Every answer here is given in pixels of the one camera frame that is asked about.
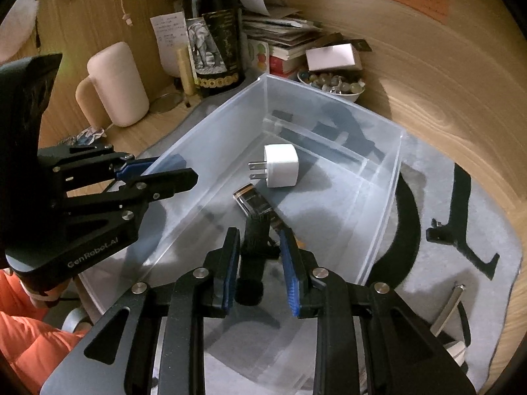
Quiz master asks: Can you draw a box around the clear round lid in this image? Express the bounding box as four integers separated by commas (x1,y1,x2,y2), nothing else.
148,91,184,115

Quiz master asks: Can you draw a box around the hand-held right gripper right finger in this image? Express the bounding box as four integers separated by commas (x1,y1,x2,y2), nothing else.
280,228,478,395

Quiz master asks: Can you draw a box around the white bowl of beads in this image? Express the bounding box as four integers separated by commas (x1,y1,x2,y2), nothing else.
297,69,366,103

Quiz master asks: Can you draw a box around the white hand-held device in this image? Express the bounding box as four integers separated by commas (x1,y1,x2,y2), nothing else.
442,335,470,373

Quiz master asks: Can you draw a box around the orange clothing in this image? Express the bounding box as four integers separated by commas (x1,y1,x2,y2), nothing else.
0,269,89,395

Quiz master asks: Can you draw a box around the crumpled blue white wrapper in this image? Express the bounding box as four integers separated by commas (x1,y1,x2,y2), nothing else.
68,127,108,146

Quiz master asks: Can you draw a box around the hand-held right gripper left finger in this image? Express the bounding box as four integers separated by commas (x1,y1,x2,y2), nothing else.
39,227,241,395

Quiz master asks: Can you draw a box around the pink mug with handle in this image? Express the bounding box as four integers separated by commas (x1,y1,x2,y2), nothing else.
75,42,150,128

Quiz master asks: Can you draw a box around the white charger plug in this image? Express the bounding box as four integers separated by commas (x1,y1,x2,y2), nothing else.
248,144,300,189

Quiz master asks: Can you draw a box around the grey round object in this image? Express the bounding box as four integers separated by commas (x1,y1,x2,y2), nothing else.
62,308,93,335

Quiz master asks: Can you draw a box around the white handwritten note paper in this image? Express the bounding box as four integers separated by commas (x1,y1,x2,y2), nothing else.
150,13,190,78

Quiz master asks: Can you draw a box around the person's left hand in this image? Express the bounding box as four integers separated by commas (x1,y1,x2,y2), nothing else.
18,279,69,309

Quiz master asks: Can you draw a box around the stack of books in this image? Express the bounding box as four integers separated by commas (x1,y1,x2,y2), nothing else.
243,8,326,77

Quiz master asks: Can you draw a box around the yellow tube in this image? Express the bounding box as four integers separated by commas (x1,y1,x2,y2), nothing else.
176,47,196,96

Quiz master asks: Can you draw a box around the clear plastic storage box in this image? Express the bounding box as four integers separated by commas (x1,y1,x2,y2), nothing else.
77,73,406,395

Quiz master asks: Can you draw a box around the white card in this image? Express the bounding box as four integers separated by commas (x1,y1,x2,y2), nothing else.
307,43,363,71

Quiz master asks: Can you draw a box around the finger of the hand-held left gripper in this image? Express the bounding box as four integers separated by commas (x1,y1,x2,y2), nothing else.
61,167,199,232
39,144,184,182

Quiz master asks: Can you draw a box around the silver metal bar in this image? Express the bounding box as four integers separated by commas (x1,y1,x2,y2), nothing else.
430,283,467,334

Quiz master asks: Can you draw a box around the dark wine bottle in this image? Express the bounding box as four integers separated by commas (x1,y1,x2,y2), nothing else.
182,0,246,98

